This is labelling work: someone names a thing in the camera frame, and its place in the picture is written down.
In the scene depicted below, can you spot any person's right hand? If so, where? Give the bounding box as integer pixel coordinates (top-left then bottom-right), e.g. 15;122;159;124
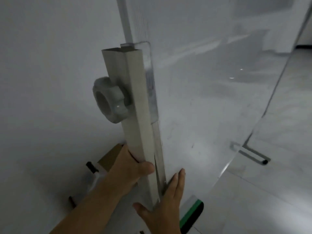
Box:
133;168;186;234

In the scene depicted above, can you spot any person's left hand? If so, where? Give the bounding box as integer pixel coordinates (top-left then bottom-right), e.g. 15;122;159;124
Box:
107;143;155;197

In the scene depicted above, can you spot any green and black eraser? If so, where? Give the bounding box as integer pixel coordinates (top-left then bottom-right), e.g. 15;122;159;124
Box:
179;195;204;234

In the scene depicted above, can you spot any grey plastic stand knob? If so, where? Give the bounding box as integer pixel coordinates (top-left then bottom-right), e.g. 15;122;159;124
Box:
92;76;132;124

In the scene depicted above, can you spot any white whiteboard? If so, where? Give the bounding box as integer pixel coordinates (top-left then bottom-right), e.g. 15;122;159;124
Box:
92;0;312;210

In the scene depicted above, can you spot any person's left forearm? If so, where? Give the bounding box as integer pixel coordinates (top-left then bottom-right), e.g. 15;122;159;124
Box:
48;179;127;234

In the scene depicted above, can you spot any brown cardboard box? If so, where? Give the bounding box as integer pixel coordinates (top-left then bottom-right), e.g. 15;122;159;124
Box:
97;143;127;174

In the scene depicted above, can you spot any black marker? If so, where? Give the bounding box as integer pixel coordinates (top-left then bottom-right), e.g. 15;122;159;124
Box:
86;162;99;175

